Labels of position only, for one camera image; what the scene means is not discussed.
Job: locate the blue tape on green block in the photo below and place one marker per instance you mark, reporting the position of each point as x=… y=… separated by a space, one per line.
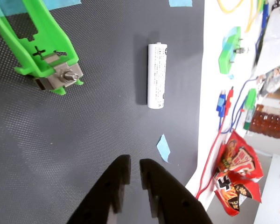
x=229 y=43

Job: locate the long blue masking tape strip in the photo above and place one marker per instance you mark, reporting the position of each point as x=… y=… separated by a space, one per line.
x=60 y=3

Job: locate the clear plastic bag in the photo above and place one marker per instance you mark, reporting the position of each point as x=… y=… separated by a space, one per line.
x=275 y=46

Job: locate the red alligator clip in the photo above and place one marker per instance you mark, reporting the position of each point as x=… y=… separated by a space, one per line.
x=229 y=99

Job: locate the green battery holder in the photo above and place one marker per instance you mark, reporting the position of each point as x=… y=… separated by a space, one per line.
x=14 y=44

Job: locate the small green plastic piece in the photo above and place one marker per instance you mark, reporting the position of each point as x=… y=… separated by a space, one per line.
x=250 y=99

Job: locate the pack of brown bottles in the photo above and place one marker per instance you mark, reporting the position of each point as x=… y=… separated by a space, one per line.
x=270 y=123

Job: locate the blue plug connector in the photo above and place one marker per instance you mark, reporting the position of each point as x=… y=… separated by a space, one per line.
x=265 y=16

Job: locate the blue alligator clip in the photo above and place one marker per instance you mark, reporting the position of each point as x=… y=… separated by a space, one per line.
x=221 y=103

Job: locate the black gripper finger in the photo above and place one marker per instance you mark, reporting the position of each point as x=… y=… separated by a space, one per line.
x=112 y=186
x=170 y=198

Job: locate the white board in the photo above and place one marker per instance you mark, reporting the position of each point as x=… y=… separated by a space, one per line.
x=275 y=191

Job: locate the green block with screw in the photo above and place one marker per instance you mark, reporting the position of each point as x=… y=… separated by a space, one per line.
x=225 y=60

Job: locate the red snack bag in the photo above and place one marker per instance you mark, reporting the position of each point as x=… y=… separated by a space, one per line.
x=238 y=168

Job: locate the white AA battery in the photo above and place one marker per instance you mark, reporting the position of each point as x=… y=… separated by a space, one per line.
x=156 y=74

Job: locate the blue masking tape piece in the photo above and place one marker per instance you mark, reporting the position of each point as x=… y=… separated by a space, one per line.
x=180 y=2
x=163 y=148

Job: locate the dark grey textured mat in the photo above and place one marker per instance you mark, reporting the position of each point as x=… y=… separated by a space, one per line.
x=84 y=128

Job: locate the yellow rubber band loop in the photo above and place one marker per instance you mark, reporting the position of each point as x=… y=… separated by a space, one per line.
x=228 y=11

